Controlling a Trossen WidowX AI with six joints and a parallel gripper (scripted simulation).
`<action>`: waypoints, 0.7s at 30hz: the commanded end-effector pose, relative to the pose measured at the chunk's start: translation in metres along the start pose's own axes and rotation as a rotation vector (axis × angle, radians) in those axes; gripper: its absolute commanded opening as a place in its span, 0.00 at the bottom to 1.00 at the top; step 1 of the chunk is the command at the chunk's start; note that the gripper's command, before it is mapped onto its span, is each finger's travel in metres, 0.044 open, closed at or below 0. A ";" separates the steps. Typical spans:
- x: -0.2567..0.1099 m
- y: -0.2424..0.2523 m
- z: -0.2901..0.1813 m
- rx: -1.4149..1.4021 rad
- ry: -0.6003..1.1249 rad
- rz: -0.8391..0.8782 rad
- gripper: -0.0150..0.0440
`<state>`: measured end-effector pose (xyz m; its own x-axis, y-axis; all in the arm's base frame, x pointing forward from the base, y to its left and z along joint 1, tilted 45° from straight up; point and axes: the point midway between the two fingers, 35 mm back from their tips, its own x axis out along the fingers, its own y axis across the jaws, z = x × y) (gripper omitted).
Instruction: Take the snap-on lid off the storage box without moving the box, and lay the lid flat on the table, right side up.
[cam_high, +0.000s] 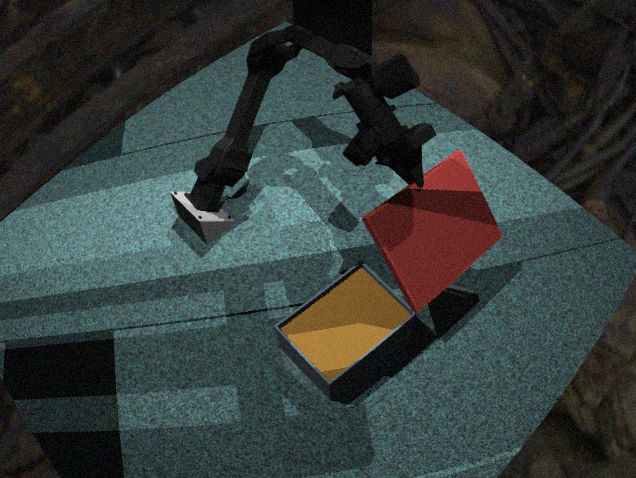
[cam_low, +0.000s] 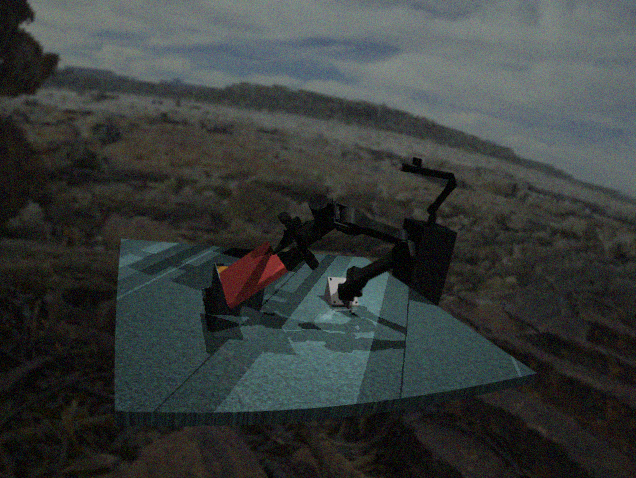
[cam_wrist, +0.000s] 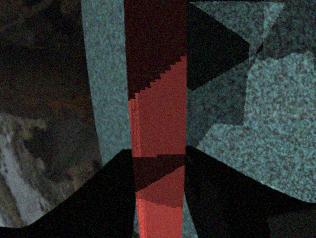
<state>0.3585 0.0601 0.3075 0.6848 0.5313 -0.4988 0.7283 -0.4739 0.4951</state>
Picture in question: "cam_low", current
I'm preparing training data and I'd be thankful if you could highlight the red square lid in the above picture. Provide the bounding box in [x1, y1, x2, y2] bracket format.
[219, 241, 288, 309]

